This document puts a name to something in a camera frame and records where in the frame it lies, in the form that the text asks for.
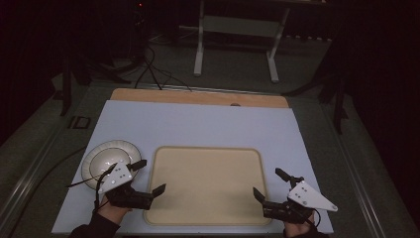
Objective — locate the person's right hand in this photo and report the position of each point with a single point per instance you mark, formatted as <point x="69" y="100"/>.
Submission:
<point x="297" y="228"/>

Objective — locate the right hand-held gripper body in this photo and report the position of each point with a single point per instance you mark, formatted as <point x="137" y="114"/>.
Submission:
<point x="305" y="195"/>

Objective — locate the beige rectangular tray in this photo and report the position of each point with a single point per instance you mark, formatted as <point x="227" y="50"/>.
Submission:
<point x="206" y="185"/>

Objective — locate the black floor socket box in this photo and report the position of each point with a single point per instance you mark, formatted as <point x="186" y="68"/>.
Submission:
<point x="79" y="122"/>

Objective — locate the pale blue table mat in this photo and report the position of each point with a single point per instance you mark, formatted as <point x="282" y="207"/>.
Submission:
<point x="198" y="125"/>

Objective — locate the white ribbed plate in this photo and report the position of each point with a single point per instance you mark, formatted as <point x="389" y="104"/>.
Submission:
<point x="105" y="158"/>

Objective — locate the person's left hand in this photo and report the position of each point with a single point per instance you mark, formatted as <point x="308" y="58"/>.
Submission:
<point x="114" y="213"/>

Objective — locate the black stand legs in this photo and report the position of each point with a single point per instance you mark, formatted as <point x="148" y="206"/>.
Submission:
<point x="336" y="102"/>
<point x="67" y="86"/>

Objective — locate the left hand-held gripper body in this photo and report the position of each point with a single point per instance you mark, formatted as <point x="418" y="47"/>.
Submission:
<point x="115" y="177"/>

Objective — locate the white metal stand frame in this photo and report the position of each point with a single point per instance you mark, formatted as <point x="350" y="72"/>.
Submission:
<point x="237" y="26"/>

